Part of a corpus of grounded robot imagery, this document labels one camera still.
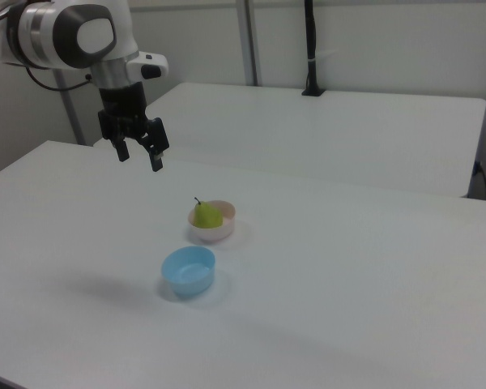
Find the pink plastic bowl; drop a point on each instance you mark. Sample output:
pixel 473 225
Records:
pixel 214 237

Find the blue plastic bowl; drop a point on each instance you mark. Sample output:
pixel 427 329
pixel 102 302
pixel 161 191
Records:
pixel 188 275

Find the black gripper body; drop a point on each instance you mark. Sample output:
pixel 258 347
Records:
pixel 123 103

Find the black pole with clamp base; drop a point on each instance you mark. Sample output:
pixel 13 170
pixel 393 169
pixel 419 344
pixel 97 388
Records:
pixel 311 40

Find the grey metal wall post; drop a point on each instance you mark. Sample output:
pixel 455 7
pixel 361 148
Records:
pixel 71 117
pixel 249 40

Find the white side table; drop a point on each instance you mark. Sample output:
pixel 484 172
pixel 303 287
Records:
pixel 308 138

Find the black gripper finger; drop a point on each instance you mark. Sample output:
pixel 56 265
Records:
pixel 111 129
pixel 158 135

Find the green pear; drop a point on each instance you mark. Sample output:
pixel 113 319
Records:
pixel 207 216

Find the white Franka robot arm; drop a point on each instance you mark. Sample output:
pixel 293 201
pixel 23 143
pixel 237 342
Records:
pixel 44 32

